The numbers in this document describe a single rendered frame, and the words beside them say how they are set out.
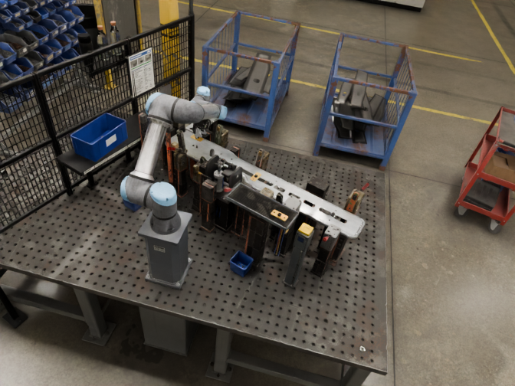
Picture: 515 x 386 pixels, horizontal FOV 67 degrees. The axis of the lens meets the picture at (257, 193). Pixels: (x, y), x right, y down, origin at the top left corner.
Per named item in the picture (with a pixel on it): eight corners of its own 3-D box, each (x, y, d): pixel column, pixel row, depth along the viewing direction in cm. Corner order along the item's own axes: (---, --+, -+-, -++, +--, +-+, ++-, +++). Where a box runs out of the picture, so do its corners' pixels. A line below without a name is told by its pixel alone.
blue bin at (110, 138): (129, 137, 252) (126, 120, 243) (95, 162, 231) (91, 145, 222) (108, 129, 256) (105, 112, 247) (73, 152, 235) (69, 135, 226)
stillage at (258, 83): (231, 81, 536) (237, 9, 471) (287, 93, 527) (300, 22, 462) (201, 126, 449) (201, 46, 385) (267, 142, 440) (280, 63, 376)
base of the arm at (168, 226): (174, 237, 187) (173, 224, 180) (145, 230, 189) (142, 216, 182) (185, 216, 198) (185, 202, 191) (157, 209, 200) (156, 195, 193)
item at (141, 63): (155, 87, 279) (152, 45, 258) (132, 99, 264) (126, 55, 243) (153, 86, 279) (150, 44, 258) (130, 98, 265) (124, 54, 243)
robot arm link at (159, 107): (142, 208, 177) (178, 94, 178) (113, 198, 180) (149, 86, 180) (153, 208, 189) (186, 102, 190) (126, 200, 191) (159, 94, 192)
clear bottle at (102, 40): (113, 58, 243) (108, 26, 229) (104, 61, 239) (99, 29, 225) (105, 55, 245) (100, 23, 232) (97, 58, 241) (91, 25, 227)
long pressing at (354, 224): (368, 218, 228) (369, 217, 226) (354, 242, 213) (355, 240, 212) (184, 129, 272) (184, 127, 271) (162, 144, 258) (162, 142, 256)
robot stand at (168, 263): (179, 289, 212) (177, 243, 185) (144, 280, 214) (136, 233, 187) (192, 260, 227) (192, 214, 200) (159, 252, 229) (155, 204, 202)
